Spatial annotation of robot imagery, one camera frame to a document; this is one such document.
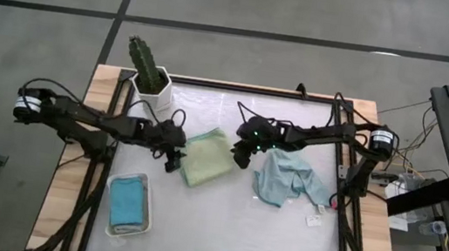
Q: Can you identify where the black cable clamp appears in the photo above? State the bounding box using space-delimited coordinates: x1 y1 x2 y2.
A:
294 81 311 101

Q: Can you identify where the pale green microfiber towel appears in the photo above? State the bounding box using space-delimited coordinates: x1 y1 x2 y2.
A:
174 122 240 194

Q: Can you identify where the white plastic tray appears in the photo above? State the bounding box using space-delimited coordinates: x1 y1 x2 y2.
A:
99 166 160 242

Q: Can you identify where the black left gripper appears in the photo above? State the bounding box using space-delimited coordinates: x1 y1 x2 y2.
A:
142 116 192 177

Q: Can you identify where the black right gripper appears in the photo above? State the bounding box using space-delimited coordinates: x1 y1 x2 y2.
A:
228 112 280 174

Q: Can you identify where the teal microfiber towel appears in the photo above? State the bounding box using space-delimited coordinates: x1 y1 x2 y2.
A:
104 173 151 231

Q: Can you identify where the light blue microfiber towel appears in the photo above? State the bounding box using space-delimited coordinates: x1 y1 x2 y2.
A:
248 144 341 216

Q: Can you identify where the green cactus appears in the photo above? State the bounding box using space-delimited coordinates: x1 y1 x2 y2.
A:
121 34 168 93

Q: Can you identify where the clear plastic bottle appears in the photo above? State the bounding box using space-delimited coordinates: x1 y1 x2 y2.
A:
417 217 449 240

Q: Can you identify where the white paper sheet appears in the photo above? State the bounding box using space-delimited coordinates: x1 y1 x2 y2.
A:
379 177 417 233

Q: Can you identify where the small white paper label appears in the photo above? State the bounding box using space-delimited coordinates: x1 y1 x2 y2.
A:
304 213 323 229

